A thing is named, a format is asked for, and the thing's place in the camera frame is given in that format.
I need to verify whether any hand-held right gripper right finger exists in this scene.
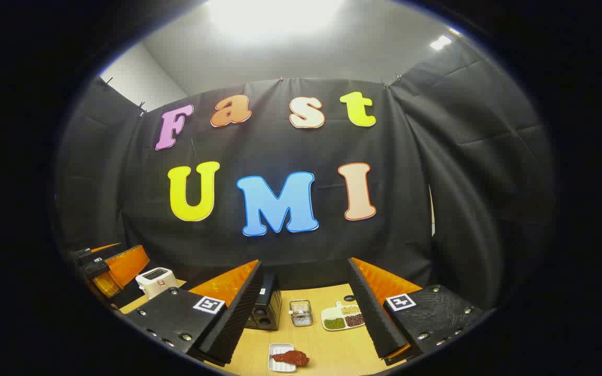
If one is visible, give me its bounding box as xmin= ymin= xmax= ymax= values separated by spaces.
xmin=347 ymin=257 xmax=485 ymax=365

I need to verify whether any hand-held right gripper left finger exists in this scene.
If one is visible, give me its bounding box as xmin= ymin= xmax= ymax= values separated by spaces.
xmin=123 ymin=260 xmax=264 ymax=367

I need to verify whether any black electric oven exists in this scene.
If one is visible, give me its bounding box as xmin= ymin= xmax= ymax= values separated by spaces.
xmin=245 ymin=275 xmax=284 ymax=331

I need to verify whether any red meat piece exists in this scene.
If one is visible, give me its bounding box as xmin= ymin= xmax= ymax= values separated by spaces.
xmin=272 ymin=350 xmax=310 ymax=367

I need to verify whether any white divided plate with beans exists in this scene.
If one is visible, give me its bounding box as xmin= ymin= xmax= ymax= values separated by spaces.
xmin=321 ymin=301 xmax=367 ymax=332

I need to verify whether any white toaster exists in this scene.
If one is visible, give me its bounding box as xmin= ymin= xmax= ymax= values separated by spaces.
xmin=135 ymin=267 xmax=179 ymax=300

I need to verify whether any small white rectangular tray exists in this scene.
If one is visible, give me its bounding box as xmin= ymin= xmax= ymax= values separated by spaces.
xmin=268 ymin=343 xmax=297 ymax=373

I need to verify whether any black backdrop cloth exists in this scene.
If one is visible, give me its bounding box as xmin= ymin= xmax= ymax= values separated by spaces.
xmin=55 ymin=39 xmax=558 ymax=314

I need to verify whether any large ceiling light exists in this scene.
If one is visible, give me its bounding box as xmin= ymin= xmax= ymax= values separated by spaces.
xmin=204 ymin=0 xmax=346 ymax=41

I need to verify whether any metal wire basket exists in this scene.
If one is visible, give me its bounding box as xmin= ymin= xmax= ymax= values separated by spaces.
xmin=288 ymin=299 xmax=314 ymax=327

